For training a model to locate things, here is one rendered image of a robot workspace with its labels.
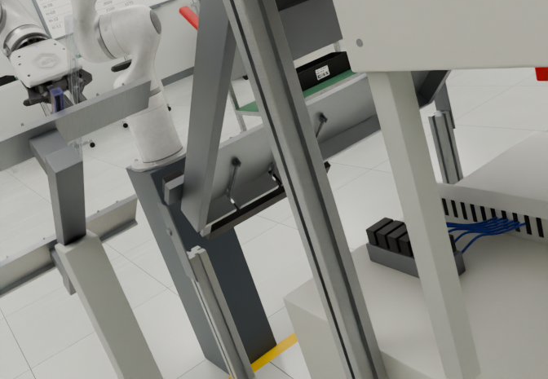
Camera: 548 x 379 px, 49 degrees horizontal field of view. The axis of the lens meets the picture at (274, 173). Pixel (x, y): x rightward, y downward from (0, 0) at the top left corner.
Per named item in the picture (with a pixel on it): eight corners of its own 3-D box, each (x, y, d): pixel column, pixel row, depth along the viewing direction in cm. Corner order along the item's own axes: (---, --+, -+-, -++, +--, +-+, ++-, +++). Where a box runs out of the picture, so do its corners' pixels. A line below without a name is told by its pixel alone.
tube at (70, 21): (78, 190, 127) (75, 186, 128) (84, 187, 128) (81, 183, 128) (68, 21, 85) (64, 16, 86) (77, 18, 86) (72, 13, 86)
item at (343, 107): (198, 215, 120) (190, 204, 121) (421, 95, 150) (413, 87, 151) (206, 163, 105) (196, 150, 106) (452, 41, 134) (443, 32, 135)
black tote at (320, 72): (281, 101, 351) (276, 83, 348) (266, 100, 366) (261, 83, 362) (353, 68, 377) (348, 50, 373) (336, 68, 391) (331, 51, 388)
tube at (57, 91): (68, 248, 121) (66, 244, 121) (75, 245, 121) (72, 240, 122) (53, 96, 78) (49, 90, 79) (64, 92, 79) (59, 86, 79)
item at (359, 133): (205, 228, 120) (186, 201, 123) (426, 106, 150) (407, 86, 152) (205, 225, 119) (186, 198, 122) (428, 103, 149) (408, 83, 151)
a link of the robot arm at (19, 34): (-4, 33, 106) (3, 43, 105) (43, 19, 110) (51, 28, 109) (6, 69, 112) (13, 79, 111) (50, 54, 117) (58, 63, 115)
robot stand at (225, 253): (205, 358, 198) (125, 167, 176) (246, 328, 207) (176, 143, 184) (233, 378, 184) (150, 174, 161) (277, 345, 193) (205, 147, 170)
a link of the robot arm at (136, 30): (127, 97, 174) (95, 16, 166) (187, 80, 170) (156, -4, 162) (113, 108, 162) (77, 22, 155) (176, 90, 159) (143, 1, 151)
